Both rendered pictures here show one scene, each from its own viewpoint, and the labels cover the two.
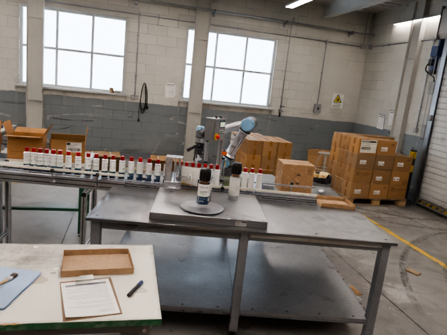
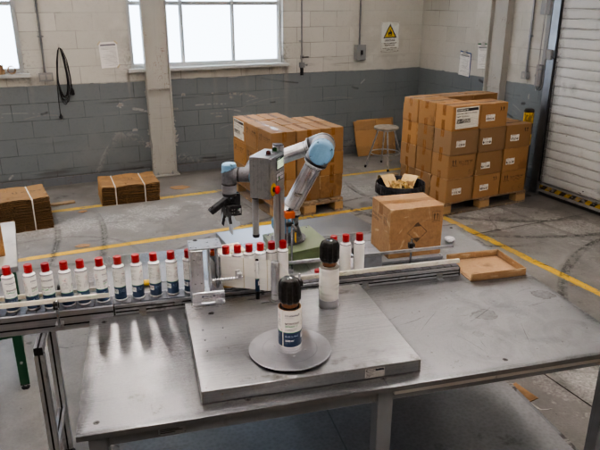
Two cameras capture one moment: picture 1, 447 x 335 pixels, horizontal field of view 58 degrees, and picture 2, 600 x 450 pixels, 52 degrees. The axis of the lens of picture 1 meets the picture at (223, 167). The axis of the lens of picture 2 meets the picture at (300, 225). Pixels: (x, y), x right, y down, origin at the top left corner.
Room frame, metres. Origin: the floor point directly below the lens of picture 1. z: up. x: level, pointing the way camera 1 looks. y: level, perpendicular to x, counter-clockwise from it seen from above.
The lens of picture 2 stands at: (0.76, 0.45, 2.11)
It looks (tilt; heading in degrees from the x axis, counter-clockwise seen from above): 20 degrees down; 349
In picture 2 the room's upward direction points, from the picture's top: straight up
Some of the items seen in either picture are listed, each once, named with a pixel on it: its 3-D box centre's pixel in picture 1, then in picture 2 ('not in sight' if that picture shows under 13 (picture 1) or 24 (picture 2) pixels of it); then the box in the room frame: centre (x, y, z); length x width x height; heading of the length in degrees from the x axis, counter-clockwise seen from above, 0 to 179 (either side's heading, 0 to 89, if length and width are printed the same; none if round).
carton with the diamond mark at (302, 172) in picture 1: (294, 175); (405, 224); (3.73, -0.68, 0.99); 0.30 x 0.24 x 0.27; 96
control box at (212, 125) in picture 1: (215, 129); (267, 173); (3.44, 0.11, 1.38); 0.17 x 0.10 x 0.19; 149
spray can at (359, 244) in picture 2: (259, 180); (359, 253); (3.39, -0.32, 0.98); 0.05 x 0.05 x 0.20
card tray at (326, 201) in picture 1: (333, 202); (485, 264); (3.44, -1.00, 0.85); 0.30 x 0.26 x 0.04; 94
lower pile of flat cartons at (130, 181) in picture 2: (165, 163); (128, 187); (7.82, 1.15, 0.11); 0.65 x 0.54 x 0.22; 101
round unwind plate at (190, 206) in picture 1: (201, 207); (289, 348); (2.76, 0.12, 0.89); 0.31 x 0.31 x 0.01
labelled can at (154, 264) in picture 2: (148, 170); (154, 274); (3.32, 0.63, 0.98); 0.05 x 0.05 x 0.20
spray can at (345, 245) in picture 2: (251, 179); (345, 254); (3.39, -0.25, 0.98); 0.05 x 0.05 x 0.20
